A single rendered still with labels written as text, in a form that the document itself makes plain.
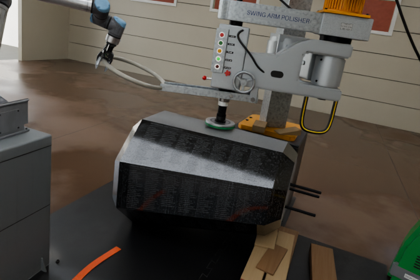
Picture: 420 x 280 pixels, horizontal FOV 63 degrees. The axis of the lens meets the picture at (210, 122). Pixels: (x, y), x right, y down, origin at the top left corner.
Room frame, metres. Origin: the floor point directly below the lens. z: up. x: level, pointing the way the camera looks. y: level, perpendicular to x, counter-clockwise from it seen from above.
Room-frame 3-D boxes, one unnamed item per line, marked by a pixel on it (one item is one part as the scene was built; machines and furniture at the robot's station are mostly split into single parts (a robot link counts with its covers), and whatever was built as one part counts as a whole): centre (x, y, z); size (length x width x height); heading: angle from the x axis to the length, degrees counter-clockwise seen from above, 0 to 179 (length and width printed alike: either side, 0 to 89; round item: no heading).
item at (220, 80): (2.38, -0.15, 1.34); 0.36 x 0.22 x 0.45; 85
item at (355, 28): (2.36, -0.42, 1.64); 0.96 x 0.25 x 0.17; 85
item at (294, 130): (2.74, -0.65, 0.80); 0.20 x 0.10 x 0.05; 111
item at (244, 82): (2.26, -0.18, 1.22); 0.15 x 0.10 x 0.15; 85
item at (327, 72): (2.33, -0.73, 1.37); 0.19 x 0.19 x 0.20
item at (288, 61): (2.34, -0.46, 1.33); 0.74 x 0.23 x 0.49; 85
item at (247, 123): (2.95, -0.55, 0.76); 0.49 x 0.49 x 0.05; 69
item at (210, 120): (2.39, -0.07, 0.89); 0.21 x 0.21 x 0.01
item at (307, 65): (2.76, -0.60, 1.39); 0.74 x 0.34 x 0.25; 16
